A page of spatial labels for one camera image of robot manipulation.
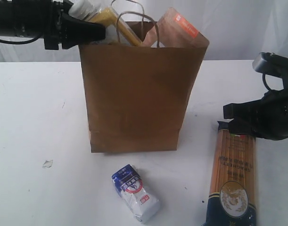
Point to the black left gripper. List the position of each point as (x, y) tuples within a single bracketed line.
[(62, 29)]

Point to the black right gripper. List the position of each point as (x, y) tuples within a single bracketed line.
[(271, 113)]

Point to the clear bottle yellow millet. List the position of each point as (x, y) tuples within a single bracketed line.
[(96, 11)]

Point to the spaghetti pack dark blue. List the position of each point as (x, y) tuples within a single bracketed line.
[(232, 199)]

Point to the brown coffee pouch orange label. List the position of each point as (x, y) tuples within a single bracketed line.
[(173, 30)]

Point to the blue white salt packet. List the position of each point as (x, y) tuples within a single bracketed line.
[(136, 194)]

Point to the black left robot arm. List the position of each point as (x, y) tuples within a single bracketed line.
[(25, 21)]

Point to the brown paper shopping bag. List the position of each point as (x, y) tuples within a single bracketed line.
[(136, 97)]

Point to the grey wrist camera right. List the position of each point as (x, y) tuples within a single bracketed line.
[(271, 64)]

